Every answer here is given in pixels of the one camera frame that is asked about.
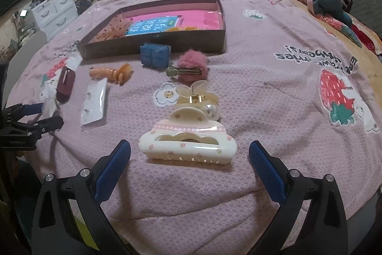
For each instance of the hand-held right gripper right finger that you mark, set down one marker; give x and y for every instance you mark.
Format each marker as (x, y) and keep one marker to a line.
(265, 171)

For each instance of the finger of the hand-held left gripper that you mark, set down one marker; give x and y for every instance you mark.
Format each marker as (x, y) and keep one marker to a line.
(47, 123)
(32, 108)

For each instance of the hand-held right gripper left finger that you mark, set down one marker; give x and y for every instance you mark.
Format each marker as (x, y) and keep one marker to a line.
(113, 171)

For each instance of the maroon hair clip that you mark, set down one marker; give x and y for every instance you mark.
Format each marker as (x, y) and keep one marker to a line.
(65, 84)

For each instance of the clear packet with white card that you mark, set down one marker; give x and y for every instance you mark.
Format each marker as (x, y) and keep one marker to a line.
(94, 102)

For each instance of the large white hair claw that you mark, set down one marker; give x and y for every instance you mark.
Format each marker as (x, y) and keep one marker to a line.
(185, 150)

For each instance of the pink pompom hair clip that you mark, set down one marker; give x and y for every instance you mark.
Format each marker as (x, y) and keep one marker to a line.
(191, 63)

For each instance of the brown cardboard box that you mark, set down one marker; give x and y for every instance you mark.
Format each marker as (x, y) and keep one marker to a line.
(185, 44)

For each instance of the pink printed blanket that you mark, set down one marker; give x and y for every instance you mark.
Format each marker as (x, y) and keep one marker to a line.
(268, 123)

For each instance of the lit phone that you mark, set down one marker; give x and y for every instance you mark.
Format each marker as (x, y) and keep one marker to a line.
(24, 13)

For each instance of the white drawer cabinet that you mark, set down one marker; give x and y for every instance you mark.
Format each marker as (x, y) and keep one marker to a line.
(56, 13)

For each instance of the dotted fabric scrunchie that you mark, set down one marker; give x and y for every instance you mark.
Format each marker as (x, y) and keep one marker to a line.
(110, 29)

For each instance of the small dark bag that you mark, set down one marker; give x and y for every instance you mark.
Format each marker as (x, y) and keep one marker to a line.
(82, 5)

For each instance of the small blue box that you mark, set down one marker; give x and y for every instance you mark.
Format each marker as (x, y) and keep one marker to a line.
(155, 56)

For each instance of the blue printed card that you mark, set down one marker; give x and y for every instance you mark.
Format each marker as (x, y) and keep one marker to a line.
(152, 25)

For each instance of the yellow plastic hair clip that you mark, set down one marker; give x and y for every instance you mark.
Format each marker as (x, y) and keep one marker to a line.
(179, 29)

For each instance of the pink paper sheet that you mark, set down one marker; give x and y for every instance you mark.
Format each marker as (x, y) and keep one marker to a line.
(197, 19)

